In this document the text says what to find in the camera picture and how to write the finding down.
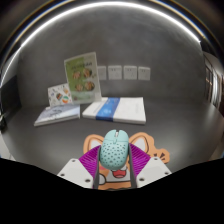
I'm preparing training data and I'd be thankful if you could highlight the orange corgi-shaped mouse pad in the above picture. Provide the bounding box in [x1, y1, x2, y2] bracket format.
[83, 132, 171, 191]

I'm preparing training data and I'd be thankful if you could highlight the flat grey-white book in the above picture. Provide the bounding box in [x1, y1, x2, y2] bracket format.
[33, 103, 81, 127]

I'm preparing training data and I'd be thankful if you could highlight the mint green computer mouse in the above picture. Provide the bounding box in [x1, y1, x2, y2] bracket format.
[98, 129, 130, 170]

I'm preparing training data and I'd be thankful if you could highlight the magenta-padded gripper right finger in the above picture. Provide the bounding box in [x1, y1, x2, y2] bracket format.
[127, 143, 173, 189]

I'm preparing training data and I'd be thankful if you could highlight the row of white wall sockets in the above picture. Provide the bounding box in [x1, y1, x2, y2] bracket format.
[97, 65, 152, 82]

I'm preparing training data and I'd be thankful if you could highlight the white card with colourful stickers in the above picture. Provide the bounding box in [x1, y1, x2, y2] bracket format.
[47, 82, 74, 108]

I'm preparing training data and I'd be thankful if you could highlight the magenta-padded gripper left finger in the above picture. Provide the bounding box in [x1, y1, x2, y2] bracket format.
[56, 145, 101, 190]

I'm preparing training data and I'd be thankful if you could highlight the white book with blue band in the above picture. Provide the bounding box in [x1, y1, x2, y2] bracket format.
[81, 96, 147, 126]

